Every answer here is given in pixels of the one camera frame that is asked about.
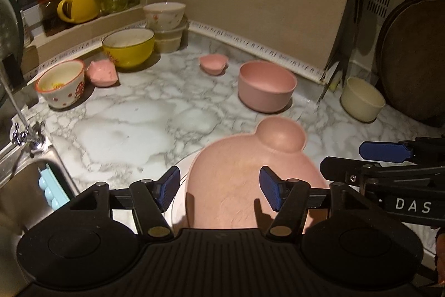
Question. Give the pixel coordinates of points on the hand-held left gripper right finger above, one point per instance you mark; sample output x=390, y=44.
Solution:
x=273, y=189

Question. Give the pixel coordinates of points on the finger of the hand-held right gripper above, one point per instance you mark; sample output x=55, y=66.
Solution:
x=379, y=150
x=344, y=169

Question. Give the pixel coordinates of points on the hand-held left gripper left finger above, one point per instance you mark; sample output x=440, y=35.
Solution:
x=167, y=188

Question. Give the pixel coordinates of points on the white oval plate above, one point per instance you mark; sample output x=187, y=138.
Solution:
x=179, y=199

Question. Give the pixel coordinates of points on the pink bear-shaped plate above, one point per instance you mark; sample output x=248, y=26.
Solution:
x=240, y=178

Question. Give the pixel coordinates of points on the beige bowl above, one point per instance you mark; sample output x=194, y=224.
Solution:
x=361, y=100

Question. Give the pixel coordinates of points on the pink bowl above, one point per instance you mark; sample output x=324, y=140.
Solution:
x=266, y=84

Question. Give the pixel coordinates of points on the round wooden cutting board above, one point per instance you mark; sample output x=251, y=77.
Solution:
x=413, y=64

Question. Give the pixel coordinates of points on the light blue plastic tray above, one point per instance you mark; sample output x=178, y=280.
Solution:
x=52, y=189

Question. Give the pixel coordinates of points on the small pink dish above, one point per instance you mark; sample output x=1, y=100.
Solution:
x=101, y=74
x=212, y=64

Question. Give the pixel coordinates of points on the music note tape strip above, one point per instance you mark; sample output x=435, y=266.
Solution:
x=250, y=48

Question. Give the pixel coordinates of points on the yellow bowl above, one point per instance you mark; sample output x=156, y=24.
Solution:
x=129, y=50

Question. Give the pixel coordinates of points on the white mushroom print bowl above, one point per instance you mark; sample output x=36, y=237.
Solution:
x=62, y=88

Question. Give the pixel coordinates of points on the stainless steel sink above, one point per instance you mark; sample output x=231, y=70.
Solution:
x=21, y=199

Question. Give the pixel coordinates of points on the metal faucet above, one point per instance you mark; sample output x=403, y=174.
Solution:
x=24, y=135

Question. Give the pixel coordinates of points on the white floral bowl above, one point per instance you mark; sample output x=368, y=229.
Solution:
x=164, y=16

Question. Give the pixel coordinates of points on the yellow mug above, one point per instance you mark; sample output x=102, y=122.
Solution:
x=81, y=6

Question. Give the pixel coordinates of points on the dark glass jar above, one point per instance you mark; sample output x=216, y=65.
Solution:
x=48, y=17

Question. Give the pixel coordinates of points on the glass pot lid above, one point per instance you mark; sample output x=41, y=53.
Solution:
x=8, y=22

